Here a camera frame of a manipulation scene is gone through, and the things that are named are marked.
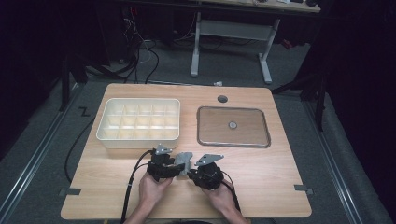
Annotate metal floor rail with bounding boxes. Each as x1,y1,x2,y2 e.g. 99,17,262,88
0,82,82,218
301,98,365,224

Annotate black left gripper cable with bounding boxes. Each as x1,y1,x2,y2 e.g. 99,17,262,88
120,149,156,224

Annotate brown tray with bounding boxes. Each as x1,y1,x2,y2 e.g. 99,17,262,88
196,105,272,149

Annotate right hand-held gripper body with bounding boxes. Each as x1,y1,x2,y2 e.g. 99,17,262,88
193,153,225,191

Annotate person's right hand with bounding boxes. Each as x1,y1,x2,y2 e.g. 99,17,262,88
201,179,240,217

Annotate black metal stand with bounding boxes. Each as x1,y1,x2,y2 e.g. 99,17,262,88
59,54,90,112
271,66,330,133

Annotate black floor cable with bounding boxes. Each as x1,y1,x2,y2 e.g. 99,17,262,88
64,116,96,185

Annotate gray tape strip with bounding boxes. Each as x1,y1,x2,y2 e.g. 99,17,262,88
293,184,314,196
59,188,82,197

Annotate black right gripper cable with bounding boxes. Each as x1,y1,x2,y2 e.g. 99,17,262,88
221,171,243,213

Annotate wooden desk with white legs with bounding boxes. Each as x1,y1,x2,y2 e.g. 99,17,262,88
190,0,322,85

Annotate gray sock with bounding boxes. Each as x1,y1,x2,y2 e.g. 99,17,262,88
174,151,194,176

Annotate bundle of floor cables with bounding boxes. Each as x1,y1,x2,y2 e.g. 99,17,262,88
120,17,162,85

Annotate white compartment storage box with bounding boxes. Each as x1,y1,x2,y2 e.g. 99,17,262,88
95,97,181,149

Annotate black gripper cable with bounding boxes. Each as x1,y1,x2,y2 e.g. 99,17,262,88
221,171,243,213
120,149,156,224

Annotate person's left hand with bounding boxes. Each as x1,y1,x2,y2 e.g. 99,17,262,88
138,171,174,210

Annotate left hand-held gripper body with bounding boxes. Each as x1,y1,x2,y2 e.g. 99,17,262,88
147,144,177,183

